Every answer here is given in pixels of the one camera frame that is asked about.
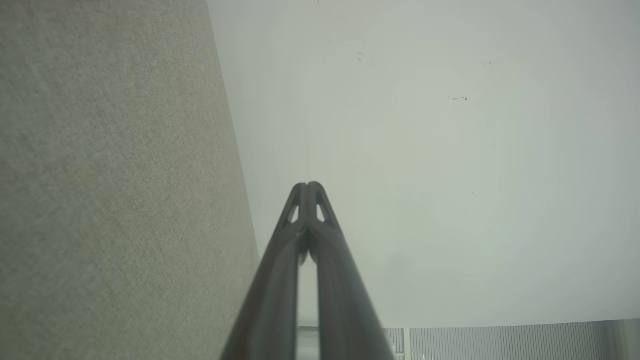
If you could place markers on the grey ribbed panel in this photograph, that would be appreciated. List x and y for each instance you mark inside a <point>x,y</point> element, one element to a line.
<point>500,342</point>

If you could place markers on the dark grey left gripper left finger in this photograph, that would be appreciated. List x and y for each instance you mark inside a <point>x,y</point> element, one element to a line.
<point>272,300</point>

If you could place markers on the grey fabric sofa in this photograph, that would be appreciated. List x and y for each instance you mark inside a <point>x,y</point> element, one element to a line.
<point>100,175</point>

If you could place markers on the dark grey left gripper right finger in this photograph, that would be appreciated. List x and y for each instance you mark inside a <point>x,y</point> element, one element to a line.
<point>340,300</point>

